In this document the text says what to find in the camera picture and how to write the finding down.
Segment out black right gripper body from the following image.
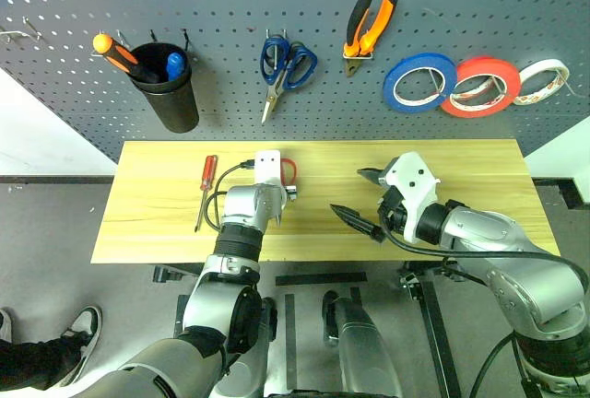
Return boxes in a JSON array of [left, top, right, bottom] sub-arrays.
[[376, 185, 409, 233]]

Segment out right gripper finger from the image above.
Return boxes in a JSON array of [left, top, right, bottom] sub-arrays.
[[329, 203, 387, 244], [357, 166, 384, 186]]

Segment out red handled scissors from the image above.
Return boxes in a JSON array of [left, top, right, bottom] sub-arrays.
[[275, 157, 300, 229]]

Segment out blue tape roll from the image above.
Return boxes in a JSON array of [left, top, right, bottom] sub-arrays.
[[382, 52, 458, 114]]

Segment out orange black pliers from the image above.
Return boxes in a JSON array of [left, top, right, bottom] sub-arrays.
[[343, 0, 402, 77]]

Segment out small silver double hook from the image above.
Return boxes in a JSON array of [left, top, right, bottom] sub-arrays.
[[428, 68, 447, 98]]

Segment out black table leg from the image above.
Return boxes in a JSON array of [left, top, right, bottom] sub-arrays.
[[399, 260, 462, 398], [153, 263, 204, 285]]

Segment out dark grey right leg shell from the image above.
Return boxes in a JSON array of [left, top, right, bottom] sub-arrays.
[[322, 290, 402, 398]]

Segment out narrow black floor tape strip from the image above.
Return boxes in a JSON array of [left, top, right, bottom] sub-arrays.
[[284, 294, 296, 379]]

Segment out red tape roll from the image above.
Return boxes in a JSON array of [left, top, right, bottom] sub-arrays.
[[440, 55, 523, 119]]

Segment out black table foot bar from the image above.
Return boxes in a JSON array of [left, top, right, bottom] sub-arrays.
[[173, 294, 191, 339]]

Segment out white tape roll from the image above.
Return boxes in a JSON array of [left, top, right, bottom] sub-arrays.
[[511, 59, 572, 107]]

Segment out black cup holder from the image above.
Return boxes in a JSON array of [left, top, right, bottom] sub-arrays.
[[130, 41, 200, 135]]

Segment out black white sneaker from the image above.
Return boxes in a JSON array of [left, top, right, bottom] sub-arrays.
[[59, 305, 103, 388]]

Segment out black trouser leg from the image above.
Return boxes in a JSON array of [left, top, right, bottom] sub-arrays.
[[0, 336, 84, 392]]

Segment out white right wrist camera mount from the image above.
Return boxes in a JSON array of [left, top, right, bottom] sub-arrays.
[[378, 151, 440, 245]]

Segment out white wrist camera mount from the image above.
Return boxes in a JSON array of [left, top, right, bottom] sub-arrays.
[[254, 149, 283, 187], [378, 151, 440, 245]]

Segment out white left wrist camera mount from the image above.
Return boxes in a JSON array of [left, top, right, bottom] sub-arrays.
[[254, 149, 283, 187]]

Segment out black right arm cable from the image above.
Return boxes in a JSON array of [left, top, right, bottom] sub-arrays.
[[380, 213, 590, 398]]

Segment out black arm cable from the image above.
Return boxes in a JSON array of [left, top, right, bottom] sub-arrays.
[[202, 160, 255, 233], [380, 213, 590, 398]]

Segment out blue handled scissors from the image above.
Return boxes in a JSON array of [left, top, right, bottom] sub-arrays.
[[260, 34, 319, 125]]

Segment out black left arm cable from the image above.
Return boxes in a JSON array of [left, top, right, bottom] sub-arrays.
[[202, 160, 255, 233]]

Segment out red handled screwdriver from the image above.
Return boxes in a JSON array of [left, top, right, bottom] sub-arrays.
[[195, 154, 218, 233]]

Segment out blue handled screwdriver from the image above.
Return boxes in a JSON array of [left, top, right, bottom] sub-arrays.
[[165, 51, 186, 82]]

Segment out orange black handled screwdriver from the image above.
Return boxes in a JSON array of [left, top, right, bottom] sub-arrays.
[[91, 32, 161, 85]]

